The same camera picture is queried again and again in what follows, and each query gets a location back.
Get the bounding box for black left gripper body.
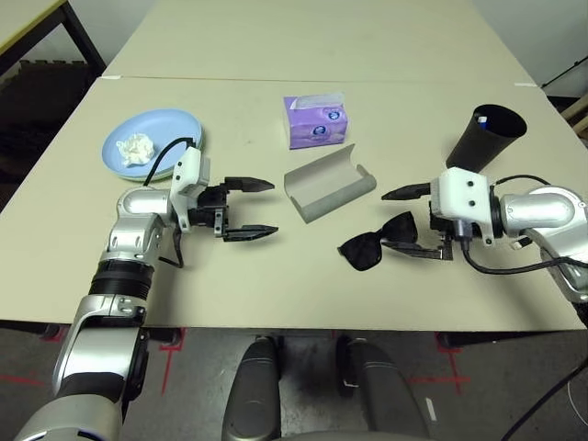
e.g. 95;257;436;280
186;181;231;239

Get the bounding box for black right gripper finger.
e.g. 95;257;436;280
382;241;441;262
380;181;433;201

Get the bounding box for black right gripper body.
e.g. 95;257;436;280
427;201;459;263

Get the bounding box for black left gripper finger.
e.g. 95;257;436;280
220;224;280;243
223;175;277;194

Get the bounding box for black sunglasses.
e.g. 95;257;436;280
337;210;418;272

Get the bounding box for grey glasses case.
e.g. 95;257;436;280
283;143;378;225

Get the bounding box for blue plastic plate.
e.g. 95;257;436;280
101;107;204;180

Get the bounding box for white tissue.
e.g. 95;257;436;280
115;132;155;166

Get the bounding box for black plastic cup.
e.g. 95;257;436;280
445;104;527;174

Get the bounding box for green plastic plate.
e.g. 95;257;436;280
114;131;206;184

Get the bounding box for purple tissue pack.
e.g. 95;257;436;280
283;91;349;151

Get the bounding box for black table foot bar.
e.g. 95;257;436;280
435;331;575;353
0;321;61;341
146;326;183;345

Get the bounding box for grey robot right leg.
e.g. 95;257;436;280
337;336;433;441

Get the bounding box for black tripod stand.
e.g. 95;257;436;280
541;57;588;88

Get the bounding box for grey robot waist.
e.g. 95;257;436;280
279;429;387;441

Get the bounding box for black foam mats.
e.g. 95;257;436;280
0;59;93;185

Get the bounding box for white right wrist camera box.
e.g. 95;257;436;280
429;166;495;244

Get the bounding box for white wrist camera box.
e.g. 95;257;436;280
429;166;495;244
167;146;213;231

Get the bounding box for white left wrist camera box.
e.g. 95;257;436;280
167;146;213;231

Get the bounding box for wooden frame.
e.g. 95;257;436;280
567;96;588;134

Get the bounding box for side table with black frame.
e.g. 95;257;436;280
0;0;107;74

